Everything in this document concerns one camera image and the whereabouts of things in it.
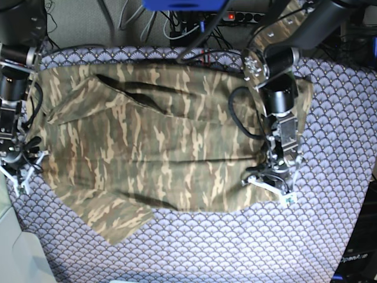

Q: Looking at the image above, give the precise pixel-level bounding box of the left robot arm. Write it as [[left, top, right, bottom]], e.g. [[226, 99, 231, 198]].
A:
[[242, 1, 364, 206]]

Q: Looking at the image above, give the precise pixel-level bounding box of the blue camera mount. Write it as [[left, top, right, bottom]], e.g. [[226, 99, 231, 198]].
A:
[[143, 0, 226, 11]]

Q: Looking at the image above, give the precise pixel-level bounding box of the camouflage T-shirt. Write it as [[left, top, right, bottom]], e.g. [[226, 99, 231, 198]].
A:
[[28, 60, 313, 247]]

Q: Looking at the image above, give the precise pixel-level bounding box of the purple fan-pattern table cloth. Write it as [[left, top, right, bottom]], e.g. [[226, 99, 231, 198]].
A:
[[6, 59, 376, 282]]

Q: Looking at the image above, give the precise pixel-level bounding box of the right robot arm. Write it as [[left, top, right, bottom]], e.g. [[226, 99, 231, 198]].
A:
[[1, 1, 48, 196]]

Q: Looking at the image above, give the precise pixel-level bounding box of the black power strip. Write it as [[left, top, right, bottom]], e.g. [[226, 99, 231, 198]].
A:
[[223, 11, 265, 24]]

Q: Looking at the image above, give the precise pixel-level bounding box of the red black table clamp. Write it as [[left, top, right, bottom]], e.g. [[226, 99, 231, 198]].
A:
[[200, 51, 210, 65]]

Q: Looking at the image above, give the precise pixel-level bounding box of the light green cloth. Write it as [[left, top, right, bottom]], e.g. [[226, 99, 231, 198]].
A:
[[1, 175, 56, 282]]

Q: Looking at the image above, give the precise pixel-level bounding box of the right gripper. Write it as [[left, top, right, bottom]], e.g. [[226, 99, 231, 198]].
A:
[[1, 137, 48, 195]]

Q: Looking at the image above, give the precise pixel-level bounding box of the black OpenArm box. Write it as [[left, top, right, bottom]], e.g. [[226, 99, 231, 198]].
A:
[[331, 181, 376, 282]]

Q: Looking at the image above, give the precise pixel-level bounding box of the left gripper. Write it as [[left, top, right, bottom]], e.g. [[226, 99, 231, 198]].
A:
[[241, 154, 302, 206]]

